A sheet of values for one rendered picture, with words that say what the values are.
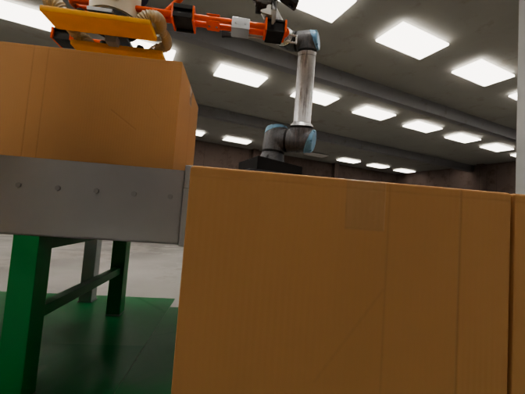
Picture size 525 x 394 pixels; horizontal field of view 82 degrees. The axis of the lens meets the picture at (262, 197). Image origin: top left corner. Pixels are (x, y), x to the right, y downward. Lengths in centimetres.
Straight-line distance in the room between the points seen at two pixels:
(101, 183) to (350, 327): 67
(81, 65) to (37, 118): 20
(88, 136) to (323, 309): 86
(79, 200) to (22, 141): 32
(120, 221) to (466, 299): 72
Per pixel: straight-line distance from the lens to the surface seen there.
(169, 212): 80
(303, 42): 205
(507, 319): 49
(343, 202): 36
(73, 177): 88
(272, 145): 195
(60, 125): 108
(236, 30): 132
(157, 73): 104
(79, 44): 145
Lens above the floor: 49
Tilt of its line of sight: 4 degrees up
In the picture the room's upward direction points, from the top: 4 degrees clockwise
